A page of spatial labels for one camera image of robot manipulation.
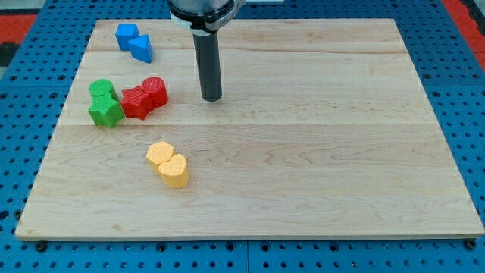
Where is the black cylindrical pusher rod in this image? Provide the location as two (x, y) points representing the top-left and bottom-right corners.
(193, 32), (222, 102)

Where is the yellow heart block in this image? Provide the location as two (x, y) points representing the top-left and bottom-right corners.
(158, 154), (189, 189)

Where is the green star block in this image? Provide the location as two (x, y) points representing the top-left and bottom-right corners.
(89, 93), (125, 128)

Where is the red cylinder block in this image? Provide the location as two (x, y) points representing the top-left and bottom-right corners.
(141, 77), (168, 108)

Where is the blue cube block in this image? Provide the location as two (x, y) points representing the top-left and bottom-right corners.
(115, 24), (139, 51)

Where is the light wooden board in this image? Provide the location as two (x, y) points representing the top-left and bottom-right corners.
(16, 19), (484, 241)

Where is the blue triangle block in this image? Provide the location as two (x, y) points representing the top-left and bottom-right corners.
(128, 34), (152, 64)

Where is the yellow hexagon block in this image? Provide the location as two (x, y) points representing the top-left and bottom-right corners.
(145, 141), (175, 174)

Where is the green cylinder block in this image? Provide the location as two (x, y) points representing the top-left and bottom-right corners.
(89, 79), (119, 101)

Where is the red star block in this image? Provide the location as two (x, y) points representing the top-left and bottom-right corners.
(120, 86), (155, 120)

